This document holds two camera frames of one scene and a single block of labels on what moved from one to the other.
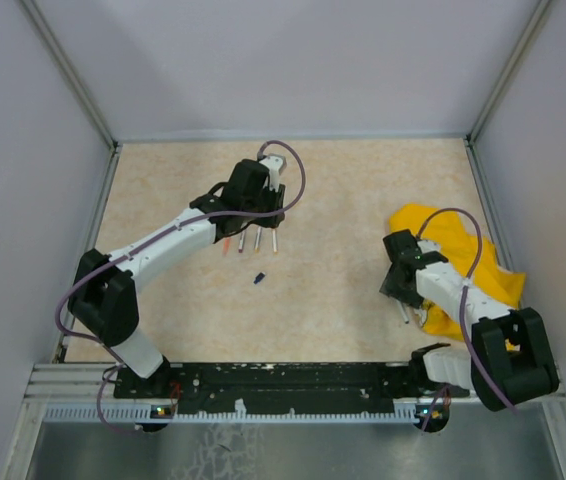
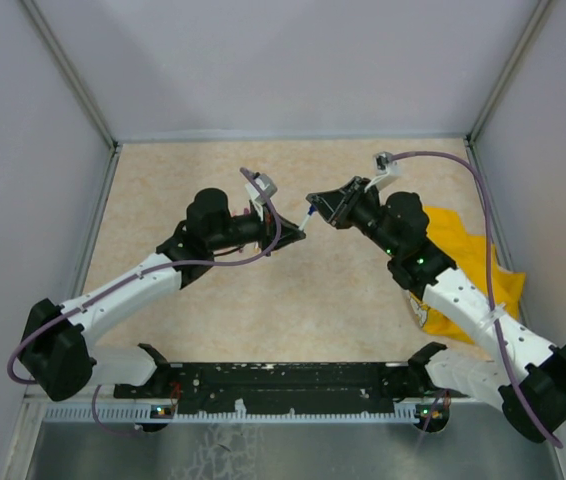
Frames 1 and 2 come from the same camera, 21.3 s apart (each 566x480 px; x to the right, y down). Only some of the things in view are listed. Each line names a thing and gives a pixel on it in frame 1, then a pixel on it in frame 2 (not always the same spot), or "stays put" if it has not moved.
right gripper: x=390 y=287 → x=332 y=205
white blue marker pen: x=402 y=311 → x=304 y=222
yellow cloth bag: x=469 y=258 stays put
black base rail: x=276 y=387 stays put
